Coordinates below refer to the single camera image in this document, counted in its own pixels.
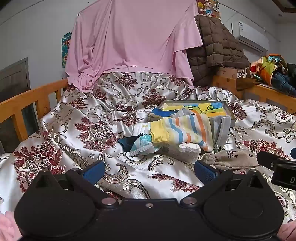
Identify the grey box with painted bottom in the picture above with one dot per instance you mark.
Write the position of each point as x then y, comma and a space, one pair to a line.
215, 107

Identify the cartoon wall poster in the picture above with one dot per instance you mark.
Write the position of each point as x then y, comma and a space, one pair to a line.
208, 8

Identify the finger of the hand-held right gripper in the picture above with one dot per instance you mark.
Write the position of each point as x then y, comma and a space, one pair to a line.
266, 160

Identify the white teal patterned sock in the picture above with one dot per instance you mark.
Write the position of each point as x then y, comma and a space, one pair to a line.
144, 144

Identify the white air conditioner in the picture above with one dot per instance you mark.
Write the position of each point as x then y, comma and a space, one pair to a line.
252, 34

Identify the striped garment with yellow cuff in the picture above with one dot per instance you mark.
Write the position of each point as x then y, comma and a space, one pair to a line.
185, 132

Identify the blue jeans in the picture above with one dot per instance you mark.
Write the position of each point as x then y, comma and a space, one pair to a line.
283, 81

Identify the grey printed sock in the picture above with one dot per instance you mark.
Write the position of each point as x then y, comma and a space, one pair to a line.
233, 158

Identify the white printed cloth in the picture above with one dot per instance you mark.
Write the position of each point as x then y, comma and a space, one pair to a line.
143, 128

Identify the multicoloured cloth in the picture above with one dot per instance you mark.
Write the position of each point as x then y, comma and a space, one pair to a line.
268, 67

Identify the pink fleece clothing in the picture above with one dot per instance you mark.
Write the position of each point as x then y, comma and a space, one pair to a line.
7, 227
288, 231

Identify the brown printed cloth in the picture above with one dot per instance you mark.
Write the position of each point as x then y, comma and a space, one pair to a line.
245, 80

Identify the teal patterned wall poster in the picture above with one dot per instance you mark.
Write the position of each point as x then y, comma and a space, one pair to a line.
65, 48

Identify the grey wooden door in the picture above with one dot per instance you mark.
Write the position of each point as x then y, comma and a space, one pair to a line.
13, 76

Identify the floral satin blanket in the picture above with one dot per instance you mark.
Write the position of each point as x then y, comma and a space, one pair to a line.
81, 111

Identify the wooden bed frame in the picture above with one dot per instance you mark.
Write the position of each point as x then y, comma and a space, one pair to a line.
266, 92

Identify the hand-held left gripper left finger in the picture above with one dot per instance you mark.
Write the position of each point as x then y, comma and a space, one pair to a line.
93, 171

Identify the wooden bed rail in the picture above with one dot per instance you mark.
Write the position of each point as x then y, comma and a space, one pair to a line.
27, 95

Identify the white tissue packet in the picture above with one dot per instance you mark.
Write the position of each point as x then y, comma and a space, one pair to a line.
182, 153

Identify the pink bed sheet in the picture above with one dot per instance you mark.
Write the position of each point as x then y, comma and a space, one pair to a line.
129, 34

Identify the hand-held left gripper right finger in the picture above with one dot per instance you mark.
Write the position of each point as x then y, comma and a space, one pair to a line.
204, 172

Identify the brown quilted jacket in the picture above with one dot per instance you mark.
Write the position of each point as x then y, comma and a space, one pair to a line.
215, 41

